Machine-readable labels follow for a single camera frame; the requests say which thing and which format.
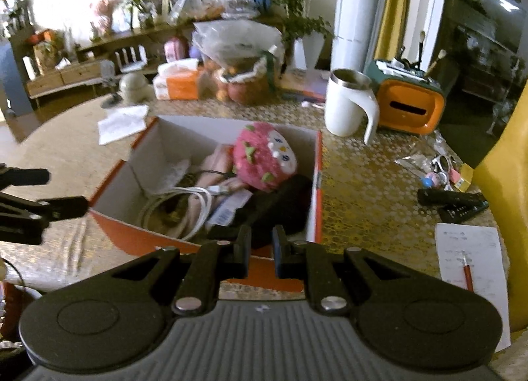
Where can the clear plastic wrapper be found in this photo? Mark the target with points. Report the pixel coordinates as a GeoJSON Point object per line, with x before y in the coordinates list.
{"type": "Point", "coordinates": [437, 143]}
{"type": "Point", "coordinates": [412, 160]}

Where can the orange white cardboard box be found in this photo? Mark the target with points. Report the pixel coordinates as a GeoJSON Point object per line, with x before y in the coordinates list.
{"type": "Point", "coordinates": [136, 236]}

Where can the black remote control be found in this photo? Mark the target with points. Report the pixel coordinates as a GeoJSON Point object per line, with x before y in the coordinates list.
{"type": "Point", "coordinates": [458, 214]}
{"type": "Point", "coordinates": [449, 197]}

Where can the orange tissue pack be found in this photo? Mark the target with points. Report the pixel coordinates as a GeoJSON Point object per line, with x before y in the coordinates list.
{"type": "Point", "coordinates": [181, 86]}

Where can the red pen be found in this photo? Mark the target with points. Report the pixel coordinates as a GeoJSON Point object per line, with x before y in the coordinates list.
{"type": "Point", "coordinates": [468, 275]}

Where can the white paper sheet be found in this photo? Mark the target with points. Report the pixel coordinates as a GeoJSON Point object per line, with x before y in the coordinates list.
{"type": "Point", "coordinates": [121, 123]}

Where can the white standing air conditioner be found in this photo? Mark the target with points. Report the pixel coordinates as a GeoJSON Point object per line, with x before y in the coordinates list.
{"type": "Point", "coordinates": [354, 13]}

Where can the pink bottle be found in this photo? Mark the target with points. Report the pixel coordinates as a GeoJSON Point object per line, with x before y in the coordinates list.
{"type": "Point", "coordinates": [173, 51]}

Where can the plastic bag of fruit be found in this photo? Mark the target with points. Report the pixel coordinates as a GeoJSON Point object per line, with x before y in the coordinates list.
{"type": "Point", "coordinates": [235, 46]}

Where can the wooden sideboard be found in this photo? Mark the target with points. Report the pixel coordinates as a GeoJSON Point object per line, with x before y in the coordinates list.
{"type": "Point", "coordinates": [62, 75]}

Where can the white notepad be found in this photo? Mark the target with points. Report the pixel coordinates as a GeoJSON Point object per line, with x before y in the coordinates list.
{"type": "Point", "coordinates": [482, 302]}

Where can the pink blue figurine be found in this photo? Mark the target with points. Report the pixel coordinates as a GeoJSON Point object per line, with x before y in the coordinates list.
{"type": "Point", "coordinates": [432, 179]}

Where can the small yellow box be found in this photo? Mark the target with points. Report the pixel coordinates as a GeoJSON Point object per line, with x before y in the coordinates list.
{"type": "Point", "coordinates": [465, 181]}

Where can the pink plush toy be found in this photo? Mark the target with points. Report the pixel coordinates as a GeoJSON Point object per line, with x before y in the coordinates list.
{"type": "Point", "coordinates": [260, 158]}

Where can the wooden chair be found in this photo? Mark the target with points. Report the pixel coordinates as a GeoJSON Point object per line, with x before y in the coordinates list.
{"type": "Point", "coordinates": [132, 55]}

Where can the small purple container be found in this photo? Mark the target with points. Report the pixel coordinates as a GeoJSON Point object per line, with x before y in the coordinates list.
{"type": "Point", "coordinates": [194, 53]}

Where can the pink beige handbag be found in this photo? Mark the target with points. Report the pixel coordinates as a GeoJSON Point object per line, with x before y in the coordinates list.
{"type": "Point", "coordinates": [218, 162]}

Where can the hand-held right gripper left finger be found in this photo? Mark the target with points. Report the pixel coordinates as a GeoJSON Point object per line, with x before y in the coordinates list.
{"type": "Point", "coordinates": [244, 255]}

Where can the pink artificial flowers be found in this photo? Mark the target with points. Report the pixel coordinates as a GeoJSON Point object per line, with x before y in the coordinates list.
{"type": "Point", "coordinates": [105, 7]}

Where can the white sunglasses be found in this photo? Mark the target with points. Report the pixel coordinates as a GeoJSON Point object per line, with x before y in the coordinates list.
{"type": "Point", "coordinates": [441, 164]}

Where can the orange green tissue organizer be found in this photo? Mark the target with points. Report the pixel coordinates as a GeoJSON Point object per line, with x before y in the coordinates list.
{"type": "Point", "coordinates": [408, 106]}

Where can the clear plastic storage case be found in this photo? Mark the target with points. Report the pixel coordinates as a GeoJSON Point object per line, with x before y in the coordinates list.
{"type": "Point", "coordinates": [307, 84]}

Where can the yellow chair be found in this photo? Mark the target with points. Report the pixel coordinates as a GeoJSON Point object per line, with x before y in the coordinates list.
{"type": "Point", "coordinates": [507, 199]}

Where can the yellow curtain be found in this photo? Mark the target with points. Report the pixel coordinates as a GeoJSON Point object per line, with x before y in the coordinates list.
{"type": "Point", "coordinates": [396, 5]}

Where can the white round jar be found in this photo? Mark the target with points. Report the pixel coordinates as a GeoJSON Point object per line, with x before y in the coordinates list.
{"type": "Point", "coordinates": [134, 88]}

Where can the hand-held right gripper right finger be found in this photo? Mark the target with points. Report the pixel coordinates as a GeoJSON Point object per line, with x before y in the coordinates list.
{"type": "Point", "coordinates": [278, 259]}

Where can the dark glass cabinet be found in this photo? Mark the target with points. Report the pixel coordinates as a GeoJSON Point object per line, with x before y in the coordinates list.
{"type": "Point", "coordinates": [474, 55]}

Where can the makeup brush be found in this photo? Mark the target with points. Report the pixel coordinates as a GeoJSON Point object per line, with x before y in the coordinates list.
{"type": "Point", "coordinates": [440, 55]}
{"type": "Point", "coordinates": [420, 40]}

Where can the black cloth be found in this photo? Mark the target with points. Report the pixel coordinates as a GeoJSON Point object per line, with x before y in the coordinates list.
{"type": "Point", "coordinates": [284, 203]}

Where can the potted green plant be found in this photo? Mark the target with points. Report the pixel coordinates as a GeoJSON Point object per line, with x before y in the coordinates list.
{"type": "Point", "coordinates": [307, 26]}

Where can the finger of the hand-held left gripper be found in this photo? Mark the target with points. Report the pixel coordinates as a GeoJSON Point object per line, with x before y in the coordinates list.
{"type": "Point", "coordinates": [24, 178]}
{"type": "Point", "coordinates": [62, 207]}

